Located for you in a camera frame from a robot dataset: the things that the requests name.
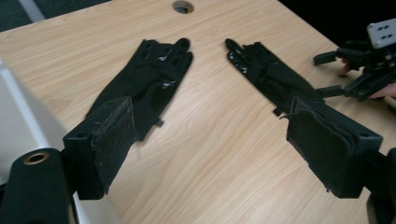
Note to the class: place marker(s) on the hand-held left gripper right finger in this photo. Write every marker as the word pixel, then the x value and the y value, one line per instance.
pixel 330 146

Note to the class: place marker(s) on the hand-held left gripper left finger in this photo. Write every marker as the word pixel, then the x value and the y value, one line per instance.
pixel 102 146

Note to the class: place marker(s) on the black glove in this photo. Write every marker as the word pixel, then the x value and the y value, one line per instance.
pixel 267 74
pixel 146 77

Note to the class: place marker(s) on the white box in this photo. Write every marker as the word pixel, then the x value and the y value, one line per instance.
pixel 18 118

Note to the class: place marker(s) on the grey metal bar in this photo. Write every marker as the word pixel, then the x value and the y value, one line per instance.
pixel 31 9

